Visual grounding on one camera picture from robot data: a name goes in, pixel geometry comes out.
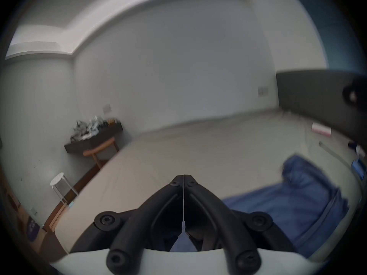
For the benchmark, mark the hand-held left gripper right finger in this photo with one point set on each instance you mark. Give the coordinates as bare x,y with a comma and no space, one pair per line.
226,228

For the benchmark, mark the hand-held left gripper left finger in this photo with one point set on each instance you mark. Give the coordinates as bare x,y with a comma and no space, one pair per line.
130,228

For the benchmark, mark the dark blue shirt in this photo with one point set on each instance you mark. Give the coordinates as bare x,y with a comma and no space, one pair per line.
301,205

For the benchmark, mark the bed with beige sheet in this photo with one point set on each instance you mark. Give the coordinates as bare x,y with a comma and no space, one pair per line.
200,147

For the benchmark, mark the wooden chair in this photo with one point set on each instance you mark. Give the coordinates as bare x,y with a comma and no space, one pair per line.
99,149

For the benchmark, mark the white round stool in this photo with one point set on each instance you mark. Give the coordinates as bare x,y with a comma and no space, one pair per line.
58,180

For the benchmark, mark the dark cluttered desk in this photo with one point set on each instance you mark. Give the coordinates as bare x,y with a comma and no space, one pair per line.
94,136

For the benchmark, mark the small pink and white box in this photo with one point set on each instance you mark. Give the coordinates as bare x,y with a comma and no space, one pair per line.
321,129

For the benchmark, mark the small blue pack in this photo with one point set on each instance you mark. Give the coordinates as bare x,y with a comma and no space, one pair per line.
358,168

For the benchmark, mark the small black and white item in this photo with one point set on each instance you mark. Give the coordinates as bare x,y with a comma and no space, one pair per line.
355,147

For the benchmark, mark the dark padded headboard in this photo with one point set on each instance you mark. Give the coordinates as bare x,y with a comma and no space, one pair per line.
309,96

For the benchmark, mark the white wall socket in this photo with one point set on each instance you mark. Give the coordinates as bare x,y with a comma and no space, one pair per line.
106,108
263,91

